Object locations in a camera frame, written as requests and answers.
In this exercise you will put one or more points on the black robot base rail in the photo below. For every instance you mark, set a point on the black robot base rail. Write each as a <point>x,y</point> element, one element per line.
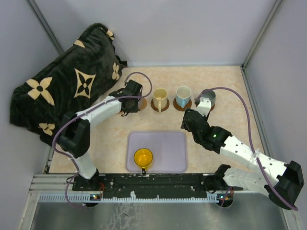
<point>167,185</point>

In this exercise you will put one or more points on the grey ceramic mug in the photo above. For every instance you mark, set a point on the grey ceramic mug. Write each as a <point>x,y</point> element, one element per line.
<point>210,95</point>

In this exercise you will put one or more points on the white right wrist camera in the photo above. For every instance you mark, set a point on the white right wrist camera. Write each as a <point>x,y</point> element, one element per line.
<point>203,106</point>

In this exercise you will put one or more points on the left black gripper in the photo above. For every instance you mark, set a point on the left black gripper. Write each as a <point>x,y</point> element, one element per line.
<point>134,109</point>

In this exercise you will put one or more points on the white light blue mug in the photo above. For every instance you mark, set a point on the white light blue mug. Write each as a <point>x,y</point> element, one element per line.
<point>183,94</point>

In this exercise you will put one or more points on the cream ceramic mug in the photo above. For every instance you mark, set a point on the cream ceramic mug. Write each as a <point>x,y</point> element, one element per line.
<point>160,98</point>

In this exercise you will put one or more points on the lavender plastic tray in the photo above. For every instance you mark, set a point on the lavender plastic tray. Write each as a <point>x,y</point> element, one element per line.
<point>169,151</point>

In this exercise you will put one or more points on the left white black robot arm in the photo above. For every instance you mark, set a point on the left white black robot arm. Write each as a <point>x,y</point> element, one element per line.
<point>75,136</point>

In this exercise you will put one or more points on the yellow glass mug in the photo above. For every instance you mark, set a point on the yellow glass mug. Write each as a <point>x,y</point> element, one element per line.
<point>143,158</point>

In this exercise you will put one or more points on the white perforated cable duct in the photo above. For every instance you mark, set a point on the white perforated cable duct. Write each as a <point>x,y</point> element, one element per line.
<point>93,198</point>

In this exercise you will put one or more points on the black floral plush blanket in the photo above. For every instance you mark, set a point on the black floral plush blanket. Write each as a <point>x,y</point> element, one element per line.
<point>70,83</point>

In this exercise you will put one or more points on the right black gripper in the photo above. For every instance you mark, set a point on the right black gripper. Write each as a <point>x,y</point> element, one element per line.
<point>184,126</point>

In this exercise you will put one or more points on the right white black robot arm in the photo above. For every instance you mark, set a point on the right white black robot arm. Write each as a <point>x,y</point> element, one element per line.
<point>281,182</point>

